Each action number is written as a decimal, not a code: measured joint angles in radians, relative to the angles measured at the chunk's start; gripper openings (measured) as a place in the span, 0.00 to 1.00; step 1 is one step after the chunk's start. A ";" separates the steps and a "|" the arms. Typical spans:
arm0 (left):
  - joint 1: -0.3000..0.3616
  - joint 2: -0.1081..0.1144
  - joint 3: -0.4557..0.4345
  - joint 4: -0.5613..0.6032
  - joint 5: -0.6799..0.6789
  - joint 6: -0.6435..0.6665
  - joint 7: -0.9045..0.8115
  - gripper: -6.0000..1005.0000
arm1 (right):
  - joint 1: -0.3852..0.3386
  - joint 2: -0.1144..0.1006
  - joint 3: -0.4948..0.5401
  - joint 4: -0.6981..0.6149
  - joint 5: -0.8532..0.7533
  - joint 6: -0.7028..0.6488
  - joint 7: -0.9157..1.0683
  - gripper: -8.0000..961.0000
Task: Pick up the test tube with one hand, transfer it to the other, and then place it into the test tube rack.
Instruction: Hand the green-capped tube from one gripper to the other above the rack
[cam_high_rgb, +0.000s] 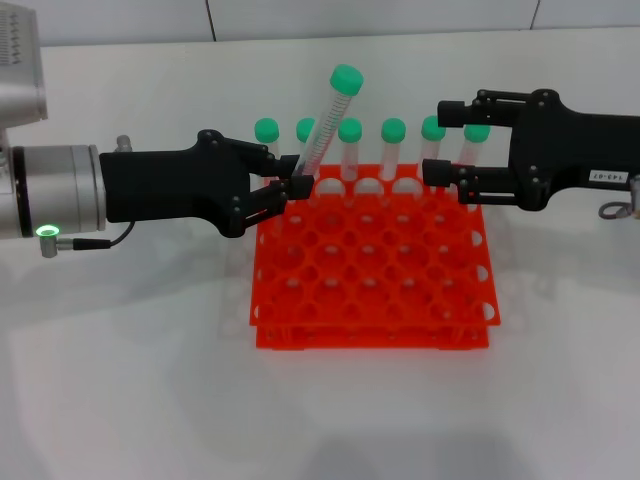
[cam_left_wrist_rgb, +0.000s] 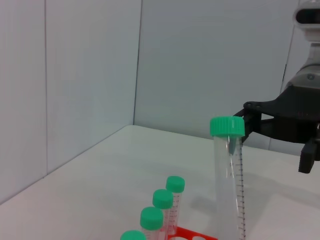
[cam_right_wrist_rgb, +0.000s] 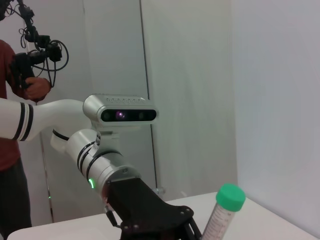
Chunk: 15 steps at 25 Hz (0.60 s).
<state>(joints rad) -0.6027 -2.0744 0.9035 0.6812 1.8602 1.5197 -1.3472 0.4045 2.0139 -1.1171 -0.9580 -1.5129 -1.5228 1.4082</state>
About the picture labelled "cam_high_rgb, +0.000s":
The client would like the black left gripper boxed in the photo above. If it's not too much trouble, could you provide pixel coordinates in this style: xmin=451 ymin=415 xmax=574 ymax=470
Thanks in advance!
xmin=98 ymin=129 xmax=315 ymax=240

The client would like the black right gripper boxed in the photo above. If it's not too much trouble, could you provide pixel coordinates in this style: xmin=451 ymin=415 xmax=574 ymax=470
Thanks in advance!
xmin=421 ymin=88 xmax=640 ymax=210

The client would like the orange plastic test tube rack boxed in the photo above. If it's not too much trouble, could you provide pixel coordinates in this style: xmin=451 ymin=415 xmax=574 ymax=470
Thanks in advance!
xmin=248 ymin=163 xmax=501 ymax=352

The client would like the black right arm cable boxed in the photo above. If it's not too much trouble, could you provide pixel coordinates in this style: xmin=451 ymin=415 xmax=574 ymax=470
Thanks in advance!
xmin=598 ymin=201 xmax=632 ymax=221

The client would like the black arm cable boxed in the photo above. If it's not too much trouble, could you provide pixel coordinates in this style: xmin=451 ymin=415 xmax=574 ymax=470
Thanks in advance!
xmin=598 ymin=201 xmax=632 ymax=221
xmin=38 ymin=222 xmax=137 ymax=260

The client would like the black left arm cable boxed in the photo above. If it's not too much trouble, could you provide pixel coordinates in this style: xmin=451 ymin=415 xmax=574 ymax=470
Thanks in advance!
xmin=38 ymin=222 xmax=137 ymax=260

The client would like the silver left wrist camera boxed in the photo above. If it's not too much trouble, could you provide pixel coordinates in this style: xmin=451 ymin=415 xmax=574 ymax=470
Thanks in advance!
xmin=0 ymin=0 xmax=50 ymax=127

